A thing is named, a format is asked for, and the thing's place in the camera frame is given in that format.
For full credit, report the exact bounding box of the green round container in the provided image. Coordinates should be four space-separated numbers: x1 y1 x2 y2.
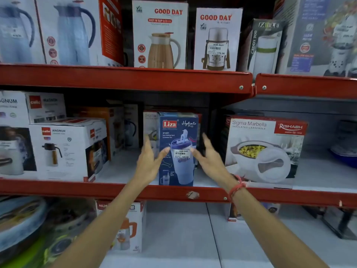
0 234 84 268

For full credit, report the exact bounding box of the stack of round lids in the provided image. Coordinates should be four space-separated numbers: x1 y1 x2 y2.
0 195 48 260

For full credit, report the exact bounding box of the person's right hand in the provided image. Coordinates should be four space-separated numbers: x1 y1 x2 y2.
190 133 241 192

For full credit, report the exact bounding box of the steel flask box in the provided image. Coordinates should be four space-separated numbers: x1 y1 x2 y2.
193 7 244 72

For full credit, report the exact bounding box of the orange jug white box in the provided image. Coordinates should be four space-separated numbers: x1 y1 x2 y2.
96 200 147 253

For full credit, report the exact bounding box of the blue bowl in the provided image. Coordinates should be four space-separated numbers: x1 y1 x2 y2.
330 119 357 168

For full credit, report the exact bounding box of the person's right forearm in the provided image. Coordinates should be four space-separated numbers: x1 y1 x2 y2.
230 185 330 268

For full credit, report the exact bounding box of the dark glass item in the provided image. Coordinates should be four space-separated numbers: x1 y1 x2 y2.
302 205 357 240

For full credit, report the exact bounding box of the small white red-logo box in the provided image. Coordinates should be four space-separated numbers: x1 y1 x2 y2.
25 92 67 124

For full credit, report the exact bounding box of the red metal shelf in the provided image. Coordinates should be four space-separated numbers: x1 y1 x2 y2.
0 0 357 268

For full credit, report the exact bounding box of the red thread bracelet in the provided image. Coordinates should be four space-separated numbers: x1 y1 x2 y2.
228 175 249 202

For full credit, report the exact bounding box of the beige jug box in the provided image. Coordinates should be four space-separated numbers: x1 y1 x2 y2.
131 0 189 70

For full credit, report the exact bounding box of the blue jug box red side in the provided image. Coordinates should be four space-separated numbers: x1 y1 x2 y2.
34 0 124 67

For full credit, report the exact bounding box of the blue Liza tumbler box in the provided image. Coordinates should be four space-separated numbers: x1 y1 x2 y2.
157 112 199 187

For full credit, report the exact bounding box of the large blender box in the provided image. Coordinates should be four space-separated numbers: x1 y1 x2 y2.
274 0 357 79

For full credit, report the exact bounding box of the person's left hand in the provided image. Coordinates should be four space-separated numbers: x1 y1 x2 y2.
132 134 171 188

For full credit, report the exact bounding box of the person's left forearm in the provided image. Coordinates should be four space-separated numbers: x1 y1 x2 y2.
51 180 157 268

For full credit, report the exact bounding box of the grey jug box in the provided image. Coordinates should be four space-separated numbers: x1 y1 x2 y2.
123 104 140 149

